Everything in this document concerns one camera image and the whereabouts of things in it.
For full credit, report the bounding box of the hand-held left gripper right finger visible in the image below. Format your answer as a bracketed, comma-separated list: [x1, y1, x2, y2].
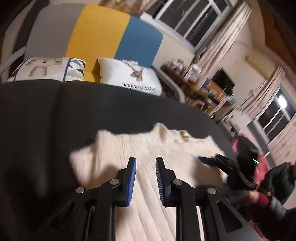
[155, 156, 263, 241]

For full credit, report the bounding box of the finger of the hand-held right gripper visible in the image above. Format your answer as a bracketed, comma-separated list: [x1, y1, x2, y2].
[198, 156, 219, 167]

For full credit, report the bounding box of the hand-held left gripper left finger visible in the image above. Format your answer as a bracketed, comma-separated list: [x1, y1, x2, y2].
[28, 156, 137, 241]

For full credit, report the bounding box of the cream knit sweater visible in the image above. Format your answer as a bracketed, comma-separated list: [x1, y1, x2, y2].
[69, 123, 228, 241]

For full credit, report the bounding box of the person's right forearm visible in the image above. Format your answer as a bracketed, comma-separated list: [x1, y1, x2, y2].
[252, 162, 296, 239]

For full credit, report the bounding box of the person's right hand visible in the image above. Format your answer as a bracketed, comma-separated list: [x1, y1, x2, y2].
[240, 190, 260, 207]

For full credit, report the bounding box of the red quilt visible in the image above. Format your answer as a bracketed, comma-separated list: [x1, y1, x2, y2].
[229, 133, 272, 183]

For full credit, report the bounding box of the floral curtain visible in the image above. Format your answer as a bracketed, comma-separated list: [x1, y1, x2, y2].
[196, 5, 251, 70]
[268, 120, 296, 165]
[99, 0, 151, 14]
[238, 66, 286, 126]

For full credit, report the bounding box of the small sliding window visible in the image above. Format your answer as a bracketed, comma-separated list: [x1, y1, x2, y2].
[253, 89, 293, 142]

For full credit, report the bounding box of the black television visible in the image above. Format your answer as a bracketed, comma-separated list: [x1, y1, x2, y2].
[211, 69, 235, 94]

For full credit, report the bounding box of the wooden desk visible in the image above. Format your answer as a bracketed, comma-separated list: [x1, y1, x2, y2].
[161, 60, 208, 107]

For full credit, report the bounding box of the air conditioner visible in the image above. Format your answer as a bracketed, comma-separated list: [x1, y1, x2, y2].
[245, 54, 275, 78]

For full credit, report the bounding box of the deer print white cushion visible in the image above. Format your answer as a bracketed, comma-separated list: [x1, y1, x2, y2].
[97, 57, 163, 96]

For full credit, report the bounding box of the geometric print cushion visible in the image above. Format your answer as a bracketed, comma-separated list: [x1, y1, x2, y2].
[7, 57, 87, 82]

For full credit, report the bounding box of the large barred window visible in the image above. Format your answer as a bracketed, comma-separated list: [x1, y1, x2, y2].
[141, 0, 238, 50]

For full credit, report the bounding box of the grey yellow blue sofa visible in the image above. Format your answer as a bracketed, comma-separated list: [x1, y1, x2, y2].
[0, 3, 185, 103]

